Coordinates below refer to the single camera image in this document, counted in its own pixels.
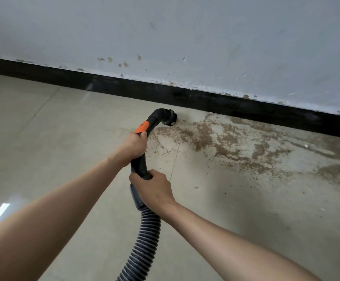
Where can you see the person's right forearm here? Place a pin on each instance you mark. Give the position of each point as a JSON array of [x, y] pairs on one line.
[[237, 248]]

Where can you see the black baseboard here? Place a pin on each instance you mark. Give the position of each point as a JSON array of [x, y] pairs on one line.
[[158, 92]]

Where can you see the person's right hand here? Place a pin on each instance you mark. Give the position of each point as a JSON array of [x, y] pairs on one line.
[[155, 191]]

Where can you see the person's left forearm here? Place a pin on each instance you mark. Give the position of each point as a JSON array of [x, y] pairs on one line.
[[44, 219]]

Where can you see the person's left hand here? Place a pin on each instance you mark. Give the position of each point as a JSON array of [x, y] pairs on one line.
[[133, 147]]

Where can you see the brown dirt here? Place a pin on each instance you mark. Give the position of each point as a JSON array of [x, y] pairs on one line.
[[205, 137]]

